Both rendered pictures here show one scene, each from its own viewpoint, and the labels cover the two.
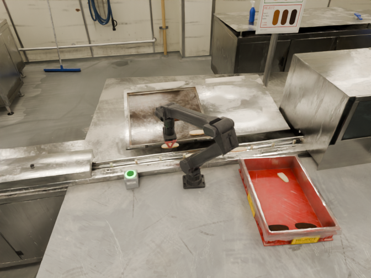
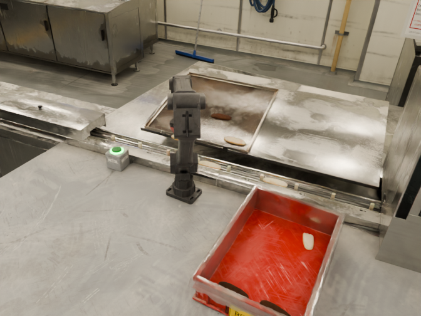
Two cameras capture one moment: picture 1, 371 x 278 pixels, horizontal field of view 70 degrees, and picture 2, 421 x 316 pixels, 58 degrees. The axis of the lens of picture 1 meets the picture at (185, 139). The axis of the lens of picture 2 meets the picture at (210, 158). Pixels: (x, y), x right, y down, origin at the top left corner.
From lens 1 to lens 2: 72 cm
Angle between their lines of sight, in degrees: 25
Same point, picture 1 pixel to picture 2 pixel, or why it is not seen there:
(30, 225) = not seen: hidden behind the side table
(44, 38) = (191, 15)
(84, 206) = (56, 164)
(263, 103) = (363, 140)
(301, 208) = (293, 288)
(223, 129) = (180, 102)
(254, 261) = (163, 308)
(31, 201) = (27, 145)
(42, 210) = not seen: hidden behind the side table
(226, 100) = (309, 118)
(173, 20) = (358, 26)
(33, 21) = not seen: outside the picture
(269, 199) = (258, 256)
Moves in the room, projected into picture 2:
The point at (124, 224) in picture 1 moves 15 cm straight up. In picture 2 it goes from (71, 197) to (64, 165)
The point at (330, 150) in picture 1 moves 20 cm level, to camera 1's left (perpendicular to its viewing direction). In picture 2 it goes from (400, 229) to (334, 204)
